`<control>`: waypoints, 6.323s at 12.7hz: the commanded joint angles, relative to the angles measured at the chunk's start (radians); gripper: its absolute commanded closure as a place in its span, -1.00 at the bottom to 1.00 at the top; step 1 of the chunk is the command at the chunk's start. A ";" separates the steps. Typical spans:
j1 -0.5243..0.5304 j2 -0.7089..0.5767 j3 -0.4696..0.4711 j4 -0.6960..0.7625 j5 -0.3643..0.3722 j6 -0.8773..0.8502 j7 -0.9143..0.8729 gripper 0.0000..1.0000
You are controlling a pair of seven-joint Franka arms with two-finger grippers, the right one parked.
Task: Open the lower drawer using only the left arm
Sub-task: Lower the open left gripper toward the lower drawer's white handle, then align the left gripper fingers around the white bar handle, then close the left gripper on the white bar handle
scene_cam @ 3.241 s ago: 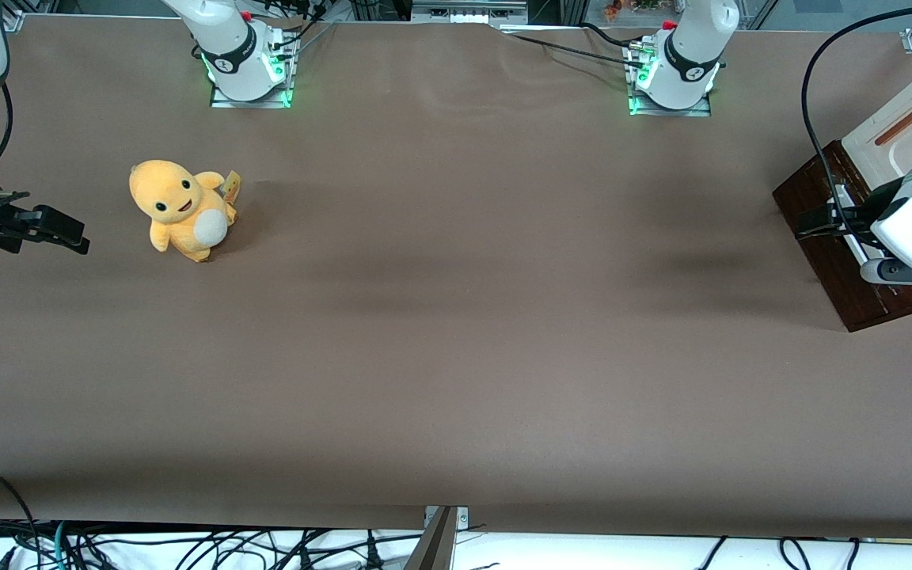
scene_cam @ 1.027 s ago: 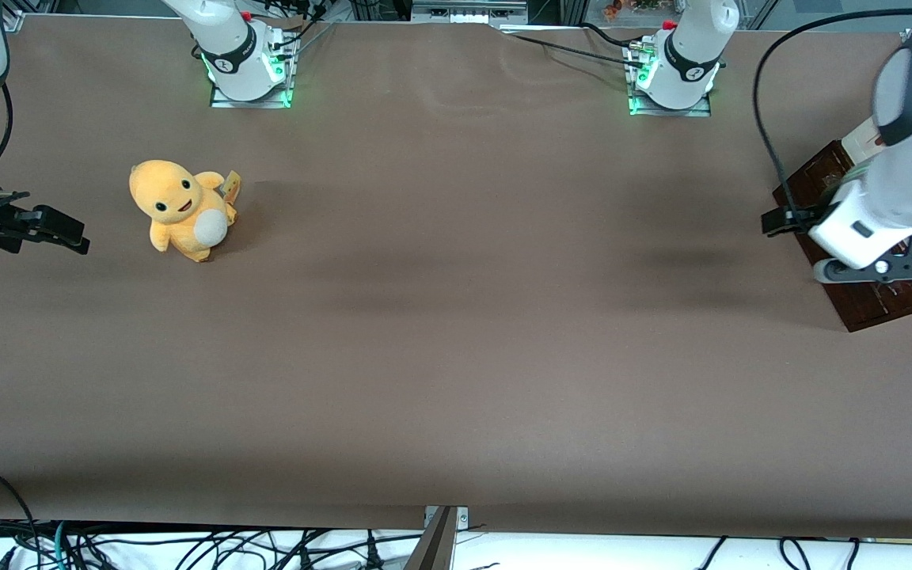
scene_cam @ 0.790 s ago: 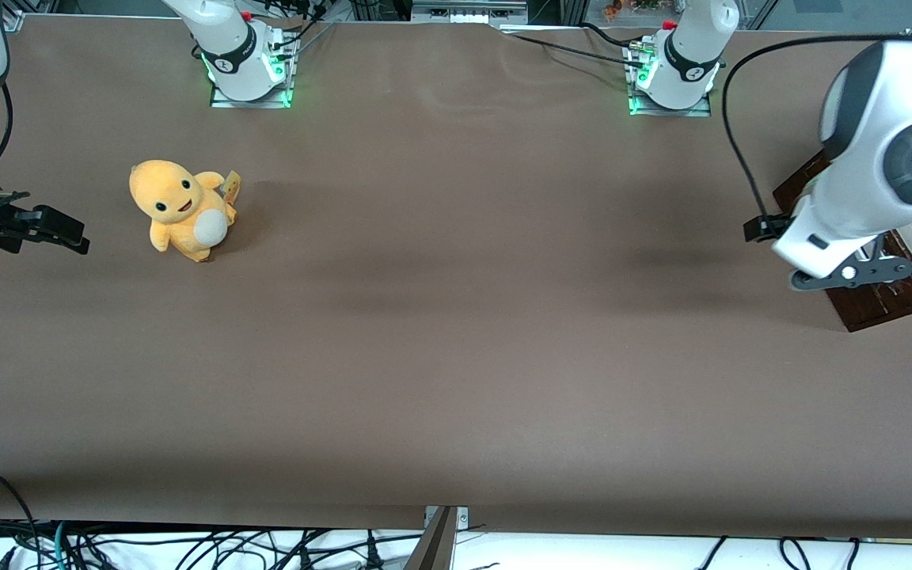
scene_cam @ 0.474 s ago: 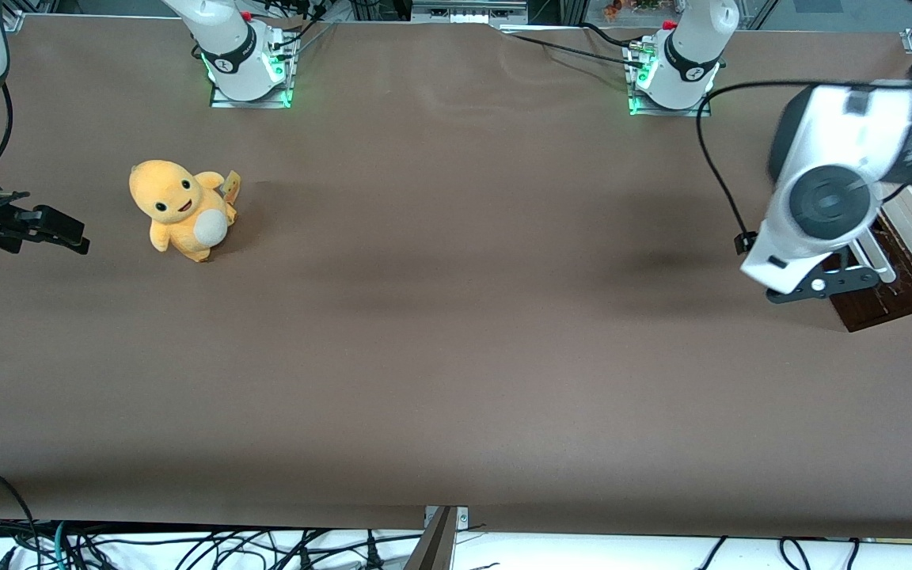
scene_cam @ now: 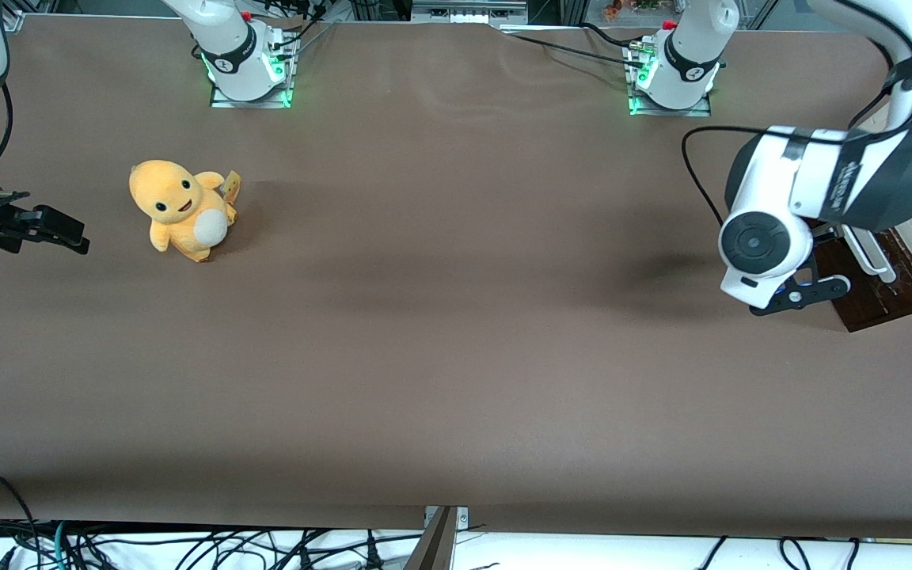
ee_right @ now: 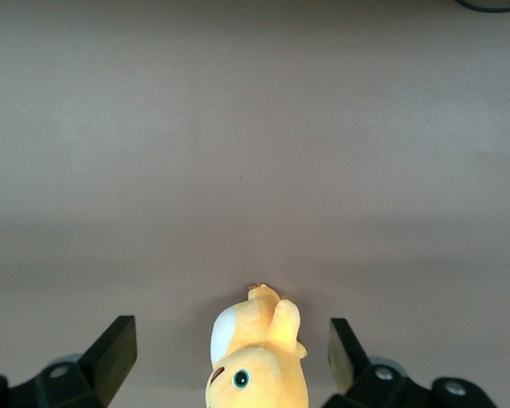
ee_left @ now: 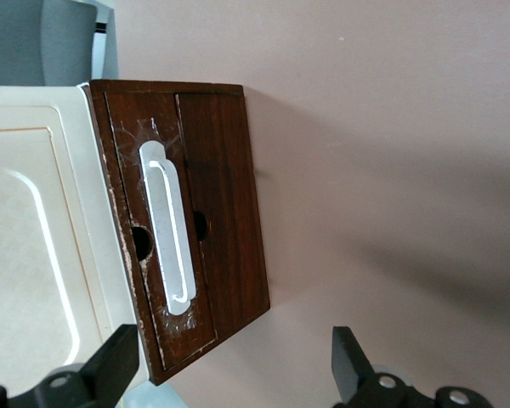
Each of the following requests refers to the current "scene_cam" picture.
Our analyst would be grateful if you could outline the black base cable bundle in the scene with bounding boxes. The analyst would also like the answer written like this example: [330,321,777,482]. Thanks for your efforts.
[268,0,340,60]

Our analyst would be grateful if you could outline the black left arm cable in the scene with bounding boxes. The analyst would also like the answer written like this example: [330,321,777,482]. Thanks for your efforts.
[680,24,912,230]

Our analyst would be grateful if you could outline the grey camera pole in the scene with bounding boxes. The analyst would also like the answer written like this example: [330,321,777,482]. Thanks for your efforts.
[403,507,458,570]

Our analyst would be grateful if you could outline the yellow plush toy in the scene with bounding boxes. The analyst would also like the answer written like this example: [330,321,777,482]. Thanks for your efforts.
[128,159,242,264]

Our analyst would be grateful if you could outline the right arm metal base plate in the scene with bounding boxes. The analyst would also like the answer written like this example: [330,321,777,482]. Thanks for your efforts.
[210,32,298,110]

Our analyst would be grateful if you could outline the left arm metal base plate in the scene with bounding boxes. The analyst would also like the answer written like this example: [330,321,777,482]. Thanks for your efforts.
[627,40,714,118]

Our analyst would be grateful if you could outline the grey aluminium frame rail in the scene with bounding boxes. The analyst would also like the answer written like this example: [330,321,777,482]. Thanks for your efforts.
[410,0,530,25]

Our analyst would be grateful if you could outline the long black table cable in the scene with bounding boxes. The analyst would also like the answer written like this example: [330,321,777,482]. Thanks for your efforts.
[500,30,647,70]

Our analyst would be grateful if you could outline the brown table cover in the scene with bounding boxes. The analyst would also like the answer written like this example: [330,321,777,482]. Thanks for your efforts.
[0,14,912,541]

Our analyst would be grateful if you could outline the silver corner bracket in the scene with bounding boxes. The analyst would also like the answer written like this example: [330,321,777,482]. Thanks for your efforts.
[423,505,470,530]

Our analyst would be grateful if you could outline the short black table cable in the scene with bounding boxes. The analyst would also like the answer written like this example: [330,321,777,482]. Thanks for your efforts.
[579,22,647,50]

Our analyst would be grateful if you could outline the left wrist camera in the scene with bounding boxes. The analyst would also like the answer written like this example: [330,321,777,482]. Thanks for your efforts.
[749,273,853,317]

